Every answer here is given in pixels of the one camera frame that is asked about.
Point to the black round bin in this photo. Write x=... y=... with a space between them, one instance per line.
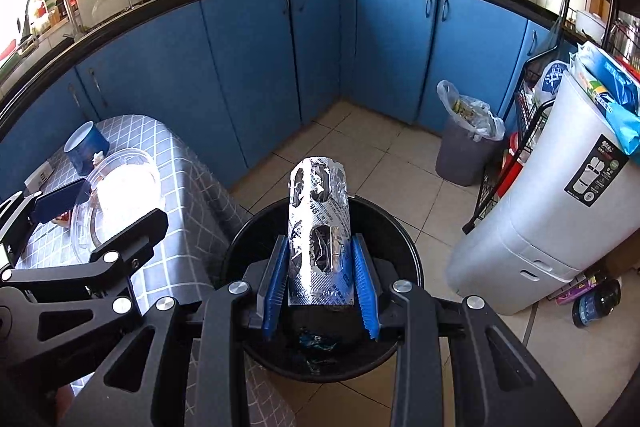
x=395 y=247

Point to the grey plastic bin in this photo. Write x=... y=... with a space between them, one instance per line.
x=460 y=157

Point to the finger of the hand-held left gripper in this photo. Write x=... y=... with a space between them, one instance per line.
x=125 y=247
x=62 y=202

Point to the dark blue wrapper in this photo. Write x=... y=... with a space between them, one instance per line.
x=317 y=341

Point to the white bag with blue print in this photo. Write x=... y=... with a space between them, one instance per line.
x=552 y=79

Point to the steel pot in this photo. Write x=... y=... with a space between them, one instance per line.
x=627 y=39

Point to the small white box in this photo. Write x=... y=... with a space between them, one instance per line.
x=37 y=174

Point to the blue paper cup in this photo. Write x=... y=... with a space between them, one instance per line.
x=85 y=152

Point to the silver blister pack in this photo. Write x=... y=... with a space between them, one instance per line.
x=320 y=227

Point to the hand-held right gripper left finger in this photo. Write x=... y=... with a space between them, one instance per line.
x=274 y=292

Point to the clear plastic container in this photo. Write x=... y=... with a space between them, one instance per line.
x=125 y=197

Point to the blue plastic packet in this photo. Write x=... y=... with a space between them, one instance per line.
x=612 y=87

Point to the grey checked tablecloth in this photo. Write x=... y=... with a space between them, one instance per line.
x=200 y=207

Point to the blue kitchen cabinets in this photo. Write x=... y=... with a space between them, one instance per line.
x=250 y=57

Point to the tall white storage container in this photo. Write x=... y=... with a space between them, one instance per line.
x=540 y=217

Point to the white bowl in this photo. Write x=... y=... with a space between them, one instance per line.
x=590 y=24

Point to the purple packet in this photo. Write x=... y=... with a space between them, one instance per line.
x=567 y=294

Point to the red plastic item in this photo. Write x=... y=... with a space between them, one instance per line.
x=510 y=162

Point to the dark round jar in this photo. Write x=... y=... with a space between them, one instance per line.
x=597 y=302

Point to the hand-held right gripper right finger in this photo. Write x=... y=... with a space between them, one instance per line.
x=365 y=287

